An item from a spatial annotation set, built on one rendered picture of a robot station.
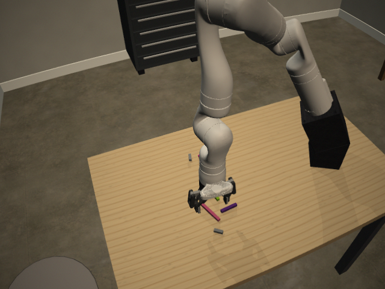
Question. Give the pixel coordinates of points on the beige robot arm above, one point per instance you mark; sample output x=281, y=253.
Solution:
x=264, y=24

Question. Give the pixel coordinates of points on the purple rod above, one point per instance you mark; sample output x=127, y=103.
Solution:
x=228, y=207

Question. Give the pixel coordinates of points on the pink rod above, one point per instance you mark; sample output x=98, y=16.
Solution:
x=211, y=212

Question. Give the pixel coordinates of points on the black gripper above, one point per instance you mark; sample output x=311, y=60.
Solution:
x=194, y=196

